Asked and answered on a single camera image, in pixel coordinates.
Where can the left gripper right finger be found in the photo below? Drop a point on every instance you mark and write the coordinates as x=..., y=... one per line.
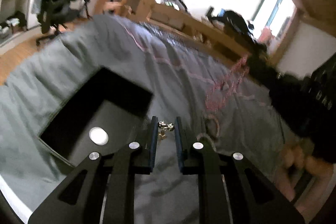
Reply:
x=230, y=188

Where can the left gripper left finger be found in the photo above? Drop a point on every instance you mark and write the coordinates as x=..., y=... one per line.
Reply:
x=101, y=188

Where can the black jewelry box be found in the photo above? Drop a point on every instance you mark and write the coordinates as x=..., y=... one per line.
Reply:
x=103, y=115

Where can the gold charm ring jewelry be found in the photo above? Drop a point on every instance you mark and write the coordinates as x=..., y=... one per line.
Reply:
x=163, y=128

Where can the person's right hand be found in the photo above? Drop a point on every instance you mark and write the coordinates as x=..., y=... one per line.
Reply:
x=323, y=173

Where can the dark clothes pile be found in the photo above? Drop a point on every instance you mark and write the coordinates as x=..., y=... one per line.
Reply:
x=236, y=27

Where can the checkered bed sheet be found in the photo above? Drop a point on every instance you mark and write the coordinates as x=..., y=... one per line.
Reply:
x=167, y=36

